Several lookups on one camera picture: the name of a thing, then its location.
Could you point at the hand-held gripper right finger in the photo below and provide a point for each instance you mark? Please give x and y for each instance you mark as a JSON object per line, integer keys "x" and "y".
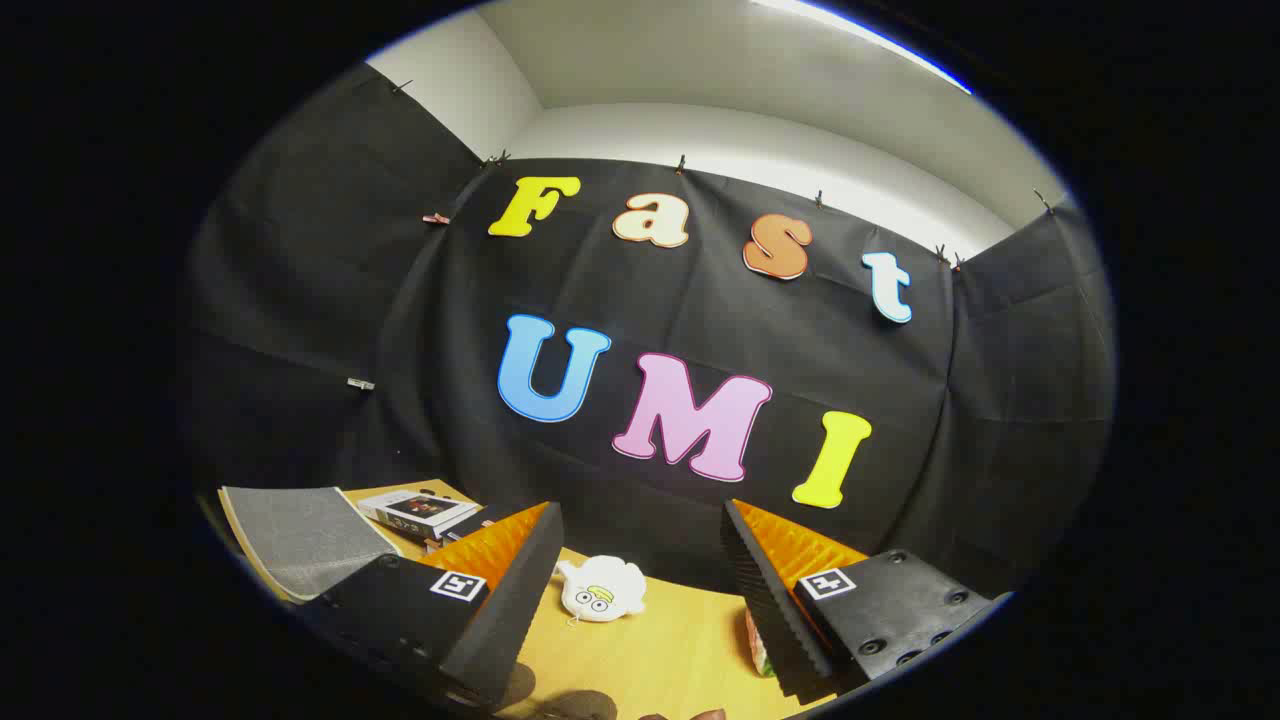
{"x": 765, "y": 590}

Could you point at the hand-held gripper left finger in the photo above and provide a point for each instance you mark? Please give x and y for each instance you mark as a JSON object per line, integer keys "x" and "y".
{"x": 520, "y": 600}

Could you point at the white plush toy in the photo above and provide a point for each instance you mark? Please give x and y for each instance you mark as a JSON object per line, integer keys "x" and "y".
{"x": 600, "y": 590}

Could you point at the watermelon slice plush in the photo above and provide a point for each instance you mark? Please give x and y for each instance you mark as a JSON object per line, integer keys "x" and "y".
{"x": 757, "y": 645}

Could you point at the white portrait cover book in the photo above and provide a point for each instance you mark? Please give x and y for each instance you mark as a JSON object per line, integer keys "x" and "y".
{"x": 420, "y": 510}

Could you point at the grey fabric storage box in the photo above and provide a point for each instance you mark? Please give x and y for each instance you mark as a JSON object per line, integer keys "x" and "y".
{"x": 300, "y": 535}

